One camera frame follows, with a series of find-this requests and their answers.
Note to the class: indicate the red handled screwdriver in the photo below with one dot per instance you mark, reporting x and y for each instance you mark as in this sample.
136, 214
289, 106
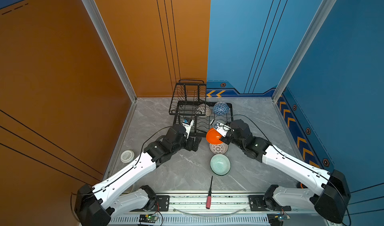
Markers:
209, 197

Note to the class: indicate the circuit board right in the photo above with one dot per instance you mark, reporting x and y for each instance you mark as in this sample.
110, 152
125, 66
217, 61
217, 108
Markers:
278, 219

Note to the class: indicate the black wire dish rack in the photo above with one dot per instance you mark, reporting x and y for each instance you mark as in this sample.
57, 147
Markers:
187, 96

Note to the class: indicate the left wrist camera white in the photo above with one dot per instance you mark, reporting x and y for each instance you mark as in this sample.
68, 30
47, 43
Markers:
188, 124

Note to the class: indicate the white maroon patterned bowl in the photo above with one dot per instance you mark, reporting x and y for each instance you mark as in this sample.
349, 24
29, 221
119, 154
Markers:
219, 148

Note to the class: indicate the beige brown patterned bowl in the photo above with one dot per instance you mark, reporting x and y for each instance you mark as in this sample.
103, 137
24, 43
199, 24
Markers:
203, 111

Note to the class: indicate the aluminium corner post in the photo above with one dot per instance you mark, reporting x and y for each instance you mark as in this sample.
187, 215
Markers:
101, 28
318, 20

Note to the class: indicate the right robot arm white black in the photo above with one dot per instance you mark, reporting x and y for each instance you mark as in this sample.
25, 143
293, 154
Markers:
325, 192

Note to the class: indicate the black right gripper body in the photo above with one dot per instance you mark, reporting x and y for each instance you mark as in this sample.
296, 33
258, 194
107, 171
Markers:
227, 139

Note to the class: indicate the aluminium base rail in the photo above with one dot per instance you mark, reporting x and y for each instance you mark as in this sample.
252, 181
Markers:
178, 208

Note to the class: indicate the white tape roll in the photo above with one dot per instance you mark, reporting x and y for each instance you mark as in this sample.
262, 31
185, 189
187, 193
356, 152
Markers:
127, 156

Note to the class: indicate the mint green bowl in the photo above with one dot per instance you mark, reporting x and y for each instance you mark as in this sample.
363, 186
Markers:
220, 164

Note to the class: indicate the blue triangle patterned bowl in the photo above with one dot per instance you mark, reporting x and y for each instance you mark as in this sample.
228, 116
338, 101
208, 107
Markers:
221, 108

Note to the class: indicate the green circuit board left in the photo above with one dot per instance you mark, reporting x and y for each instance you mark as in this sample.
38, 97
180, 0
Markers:
148, 220

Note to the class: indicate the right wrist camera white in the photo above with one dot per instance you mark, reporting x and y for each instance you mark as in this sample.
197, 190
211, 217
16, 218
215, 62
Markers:
221, 128

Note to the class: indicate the orange bowl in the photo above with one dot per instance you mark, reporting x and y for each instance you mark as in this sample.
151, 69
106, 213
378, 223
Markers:
214, 137

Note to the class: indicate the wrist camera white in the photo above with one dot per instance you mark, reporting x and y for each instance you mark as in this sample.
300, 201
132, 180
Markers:
221, 128
188, 124

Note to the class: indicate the aluminium corner post left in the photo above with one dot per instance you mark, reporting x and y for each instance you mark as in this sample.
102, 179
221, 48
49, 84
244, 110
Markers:
101, 28

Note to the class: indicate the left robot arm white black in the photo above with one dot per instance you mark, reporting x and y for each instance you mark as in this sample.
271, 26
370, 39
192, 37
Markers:
95, 205

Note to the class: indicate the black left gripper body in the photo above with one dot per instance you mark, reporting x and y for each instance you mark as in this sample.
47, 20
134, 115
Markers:
189, 145

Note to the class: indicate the aluminium corner post right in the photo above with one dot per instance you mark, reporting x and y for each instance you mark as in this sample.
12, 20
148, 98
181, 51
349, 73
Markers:
318, 20

